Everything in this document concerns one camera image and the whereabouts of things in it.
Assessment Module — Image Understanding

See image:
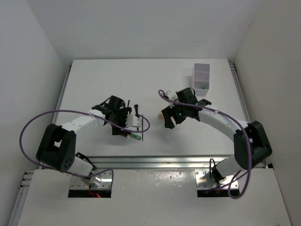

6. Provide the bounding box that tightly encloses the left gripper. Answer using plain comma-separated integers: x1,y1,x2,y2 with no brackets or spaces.
111,107,132,134

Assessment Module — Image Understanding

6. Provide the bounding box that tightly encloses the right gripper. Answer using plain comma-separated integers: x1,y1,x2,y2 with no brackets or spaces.
162,99,188,129

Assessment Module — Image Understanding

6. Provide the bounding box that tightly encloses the black gold lipstick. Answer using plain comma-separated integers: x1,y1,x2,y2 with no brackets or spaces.
121,134,130,138

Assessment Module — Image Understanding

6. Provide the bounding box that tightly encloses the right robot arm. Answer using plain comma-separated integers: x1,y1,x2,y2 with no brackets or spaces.
158,88,272,184

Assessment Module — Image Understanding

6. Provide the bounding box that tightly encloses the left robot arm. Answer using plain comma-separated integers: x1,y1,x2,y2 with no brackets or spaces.
36,96,132,177

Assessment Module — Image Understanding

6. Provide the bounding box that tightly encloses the beige sponge left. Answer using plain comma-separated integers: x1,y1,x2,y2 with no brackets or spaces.
158,113,164,119

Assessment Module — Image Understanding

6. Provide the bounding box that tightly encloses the black angled brush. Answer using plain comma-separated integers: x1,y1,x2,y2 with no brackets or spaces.
134,104,139,117

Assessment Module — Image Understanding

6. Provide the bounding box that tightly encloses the white compartment organizer box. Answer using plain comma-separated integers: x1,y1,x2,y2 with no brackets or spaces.
191,63,210,97

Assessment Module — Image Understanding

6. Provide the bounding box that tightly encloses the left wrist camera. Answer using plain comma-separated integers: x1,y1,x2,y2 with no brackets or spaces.
126,114,142,128

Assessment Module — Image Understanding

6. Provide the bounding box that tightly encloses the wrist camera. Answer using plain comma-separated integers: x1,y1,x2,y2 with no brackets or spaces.
126,114,142,128
166,90,178,101

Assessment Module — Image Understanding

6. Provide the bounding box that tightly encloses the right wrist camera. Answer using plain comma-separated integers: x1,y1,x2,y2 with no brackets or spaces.
166,90,178,101

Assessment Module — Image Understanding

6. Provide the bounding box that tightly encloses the aluminium rail front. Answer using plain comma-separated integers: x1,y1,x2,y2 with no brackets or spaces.
89,155,229,169

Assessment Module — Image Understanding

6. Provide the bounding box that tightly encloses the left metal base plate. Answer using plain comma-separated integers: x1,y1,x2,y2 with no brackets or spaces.
70,169,114,190

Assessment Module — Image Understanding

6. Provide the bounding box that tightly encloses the metal base plate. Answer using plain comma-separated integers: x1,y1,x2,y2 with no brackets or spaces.
70,169,114,190
194,169,239,190

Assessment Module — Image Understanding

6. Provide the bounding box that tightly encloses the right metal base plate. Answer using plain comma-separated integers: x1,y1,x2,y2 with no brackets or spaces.
194,169,239,190

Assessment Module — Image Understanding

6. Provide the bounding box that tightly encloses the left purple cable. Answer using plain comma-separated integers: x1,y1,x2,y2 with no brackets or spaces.
19,110,151,186

